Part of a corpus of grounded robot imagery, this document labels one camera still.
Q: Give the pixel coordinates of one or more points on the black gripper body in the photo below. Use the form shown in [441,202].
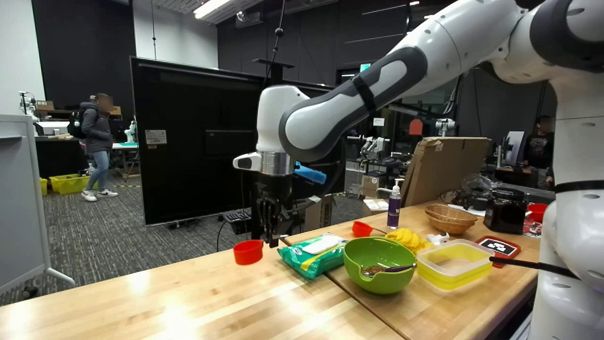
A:
[275,191]

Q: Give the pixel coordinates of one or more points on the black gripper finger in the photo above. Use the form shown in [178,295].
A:
[261,219]
[275,223]

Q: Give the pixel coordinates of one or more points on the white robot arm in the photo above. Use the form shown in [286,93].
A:
[441,44]

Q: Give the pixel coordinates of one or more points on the red cup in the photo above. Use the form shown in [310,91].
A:
[537,210]

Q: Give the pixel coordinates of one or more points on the black floor box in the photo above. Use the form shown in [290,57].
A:
[239,221]

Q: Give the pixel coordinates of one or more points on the small cardboard box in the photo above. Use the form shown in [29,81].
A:
[318,212]

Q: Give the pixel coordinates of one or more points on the green wet wipes packet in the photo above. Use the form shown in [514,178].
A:
[314,257]

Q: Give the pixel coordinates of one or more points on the green plastic bowl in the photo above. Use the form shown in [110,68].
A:
[378,283]

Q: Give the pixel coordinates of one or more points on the purple hand sanitizer bottle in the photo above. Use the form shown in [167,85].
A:
[395,210]

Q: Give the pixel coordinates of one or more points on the white label on panel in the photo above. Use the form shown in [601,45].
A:
[156,136]

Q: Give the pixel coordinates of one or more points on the small white plastic object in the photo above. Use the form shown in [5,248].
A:
[439,238]

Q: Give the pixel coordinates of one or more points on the large cardboard box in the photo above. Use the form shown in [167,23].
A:
[441,166]

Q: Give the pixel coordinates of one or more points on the woven wicker bowl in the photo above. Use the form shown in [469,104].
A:
[450,219]

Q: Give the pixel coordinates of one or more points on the clear plastic food container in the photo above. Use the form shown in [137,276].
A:
[454,270]

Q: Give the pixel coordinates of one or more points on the person in grey hoodie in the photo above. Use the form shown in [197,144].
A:
[97,134]

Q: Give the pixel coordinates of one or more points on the ceiling light strip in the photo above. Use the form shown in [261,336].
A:
[210,8]

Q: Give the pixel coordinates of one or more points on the yellow storage bin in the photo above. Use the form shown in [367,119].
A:
[69,183]

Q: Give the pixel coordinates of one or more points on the red tablet tray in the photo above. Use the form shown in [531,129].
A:
[497,246]

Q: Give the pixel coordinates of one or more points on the black countertop appliance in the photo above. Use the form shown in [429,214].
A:
[507,210]

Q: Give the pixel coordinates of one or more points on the person in dark shirt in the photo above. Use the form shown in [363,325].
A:
[539,151]

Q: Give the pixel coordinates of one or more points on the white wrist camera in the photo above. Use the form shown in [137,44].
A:
[246,161]

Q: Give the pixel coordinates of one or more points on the blue mount piece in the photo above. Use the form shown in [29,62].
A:
[312,172]

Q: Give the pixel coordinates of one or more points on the black camera stand pole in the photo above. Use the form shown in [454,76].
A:
[275,62]

